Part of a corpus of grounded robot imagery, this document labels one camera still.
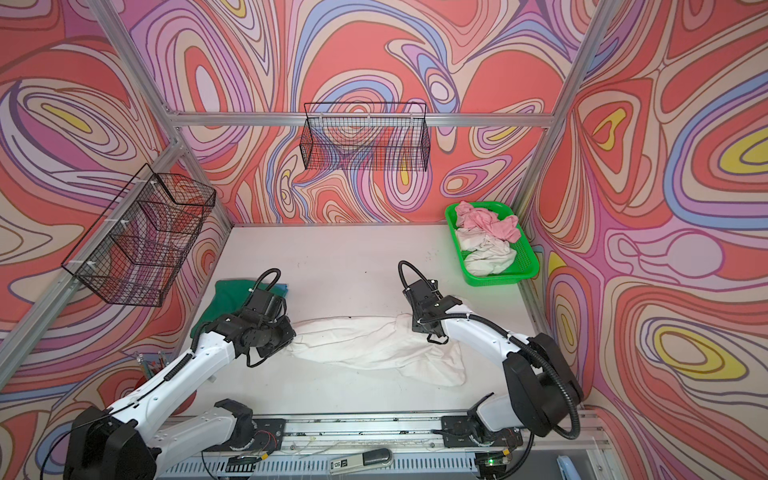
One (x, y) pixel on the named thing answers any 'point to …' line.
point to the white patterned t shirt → (488, 254)
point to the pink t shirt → (506, 229)
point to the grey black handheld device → (369, 459)
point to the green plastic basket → (526, 265)
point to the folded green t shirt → (228, 297)
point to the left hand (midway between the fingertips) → (301, 333)
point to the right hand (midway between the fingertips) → (432, 328)
